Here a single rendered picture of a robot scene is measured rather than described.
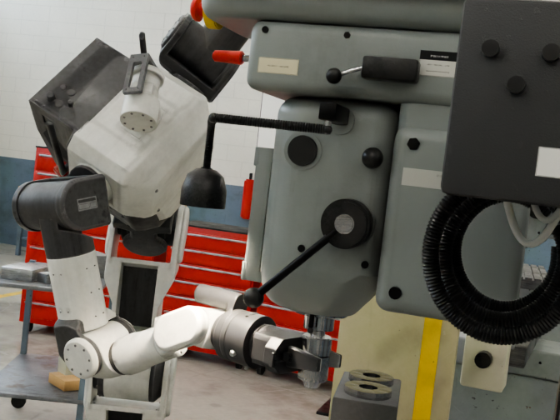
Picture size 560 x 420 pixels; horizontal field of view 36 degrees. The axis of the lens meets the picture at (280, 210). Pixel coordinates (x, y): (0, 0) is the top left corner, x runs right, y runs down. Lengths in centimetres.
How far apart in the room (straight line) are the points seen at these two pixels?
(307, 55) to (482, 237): 35
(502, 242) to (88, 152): 82
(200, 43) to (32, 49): 1070
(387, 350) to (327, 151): 193
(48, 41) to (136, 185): 1072
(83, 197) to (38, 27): 1088
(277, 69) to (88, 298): 62
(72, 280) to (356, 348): 168
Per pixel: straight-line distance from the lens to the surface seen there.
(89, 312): 163
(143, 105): 155
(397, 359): 310
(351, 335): 312
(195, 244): 638
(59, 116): 169
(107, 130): 166
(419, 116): 120
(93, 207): 161
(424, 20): 120
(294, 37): 124
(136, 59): 160
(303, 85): 122
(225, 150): 1101
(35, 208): 162
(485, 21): 94
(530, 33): 93
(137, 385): 201
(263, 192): 134
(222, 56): 149
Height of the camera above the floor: 153
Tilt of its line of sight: 3 degrees down
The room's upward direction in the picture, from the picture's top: 7 degrees clockwise
